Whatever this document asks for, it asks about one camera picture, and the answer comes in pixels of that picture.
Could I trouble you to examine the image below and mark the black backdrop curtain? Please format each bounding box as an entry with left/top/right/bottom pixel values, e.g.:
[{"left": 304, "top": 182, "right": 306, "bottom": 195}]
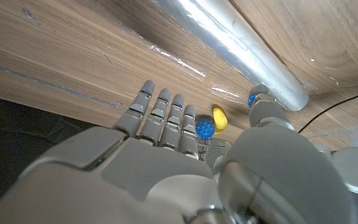
[{"left": 0, "top": 93, "right": 105, "bottom": 212}]

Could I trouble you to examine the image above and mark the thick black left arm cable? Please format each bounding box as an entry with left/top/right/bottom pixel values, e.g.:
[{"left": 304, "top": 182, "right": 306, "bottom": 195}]
[{"left": 298, "top": 88, "right": 358, "bottom": 134}]

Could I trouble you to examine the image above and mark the cling film roll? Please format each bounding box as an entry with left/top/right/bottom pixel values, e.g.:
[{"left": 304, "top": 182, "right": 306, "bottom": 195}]
[{"left": 152, "top": 0, "right": 310, "bottom": 112}]

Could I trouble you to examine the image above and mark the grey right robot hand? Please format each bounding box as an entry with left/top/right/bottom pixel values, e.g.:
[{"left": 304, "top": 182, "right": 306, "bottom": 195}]
[{"left": 0, "top": 80, "right": 358, "bottom": 224}]

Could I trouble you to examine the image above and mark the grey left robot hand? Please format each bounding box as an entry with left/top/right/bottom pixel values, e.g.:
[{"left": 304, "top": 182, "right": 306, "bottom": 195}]
[{"left": 196, "top": 136, "right": 229, "bottom": 169}]

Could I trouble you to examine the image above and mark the yellow toy banana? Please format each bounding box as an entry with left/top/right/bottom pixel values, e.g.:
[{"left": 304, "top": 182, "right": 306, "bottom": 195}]
[{"left": 212, "top": 105, "right": 229, "bottom": 134}]

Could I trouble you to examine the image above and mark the blue spiky ball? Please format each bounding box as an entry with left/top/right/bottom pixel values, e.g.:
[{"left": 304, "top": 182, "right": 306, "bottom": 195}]
[{"left": 195, "top": 116, "right": 216, "bottom": 139}]

